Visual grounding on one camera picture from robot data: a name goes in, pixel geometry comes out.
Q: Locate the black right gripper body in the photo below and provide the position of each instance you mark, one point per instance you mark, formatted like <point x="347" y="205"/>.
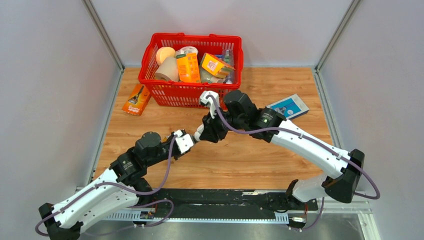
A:
<point x="217" y="127"/>

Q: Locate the white plastic pipe fitting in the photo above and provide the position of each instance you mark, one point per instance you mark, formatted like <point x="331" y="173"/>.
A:
<point x="198" y="133"/>

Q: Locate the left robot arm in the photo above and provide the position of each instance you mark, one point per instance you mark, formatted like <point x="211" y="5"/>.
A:
<point x="120" y="186"/>

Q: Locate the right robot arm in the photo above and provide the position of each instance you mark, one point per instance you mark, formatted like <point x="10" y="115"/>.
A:
<point x="341" y="168"/>

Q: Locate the red plastic shopping basket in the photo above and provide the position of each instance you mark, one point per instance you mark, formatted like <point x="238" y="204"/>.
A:
<point x="180" y="94"/>

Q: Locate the orange yellow tilted box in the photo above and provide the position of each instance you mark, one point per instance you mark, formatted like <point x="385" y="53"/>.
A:
<point x="215" y="66"/>

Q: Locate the orange tall box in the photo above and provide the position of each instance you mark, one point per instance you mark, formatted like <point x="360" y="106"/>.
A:
<point x="188" y="68"/>

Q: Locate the beige paper roll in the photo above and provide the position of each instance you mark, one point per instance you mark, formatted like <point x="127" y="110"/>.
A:
<point x="168" y="70"/>

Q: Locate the clear plastic bottle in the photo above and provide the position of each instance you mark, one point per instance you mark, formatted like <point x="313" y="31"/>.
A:
<point x="228" y="57"/>

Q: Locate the blue white razor box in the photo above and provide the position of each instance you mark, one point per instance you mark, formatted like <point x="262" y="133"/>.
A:
<point x="291" y="107"/>

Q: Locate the orange razor box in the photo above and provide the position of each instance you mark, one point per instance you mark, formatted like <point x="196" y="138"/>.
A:
<point x="137" y="101"/>

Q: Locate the white tape roll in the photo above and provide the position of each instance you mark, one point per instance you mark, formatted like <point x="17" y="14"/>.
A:
<point x="187" y="50"/>

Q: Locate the orange round sponge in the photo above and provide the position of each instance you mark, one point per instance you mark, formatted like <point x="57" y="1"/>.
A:
<point x="163" y="53"/>

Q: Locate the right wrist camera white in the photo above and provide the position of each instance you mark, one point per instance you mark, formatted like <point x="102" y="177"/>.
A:
<point x="210" y="99"/>

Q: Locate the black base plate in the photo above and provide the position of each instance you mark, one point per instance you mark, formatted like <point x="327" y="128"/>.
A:
<point x="226" y="204"/>

